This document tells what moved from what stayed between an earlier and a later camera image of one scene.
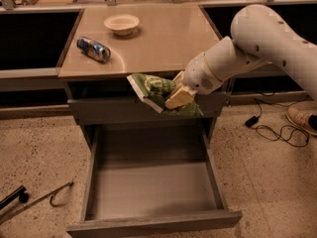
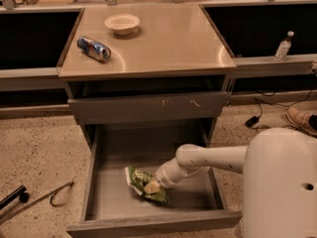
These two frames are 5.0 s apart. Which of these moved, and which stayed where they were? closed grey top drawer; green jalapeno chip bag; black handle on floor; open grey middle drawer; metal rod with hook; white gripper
Moved: white gripper; green jalapeno chip bag
Stayed: black handle on floor; metal rod with hook; closed grey top drawer; open grey middle drawer
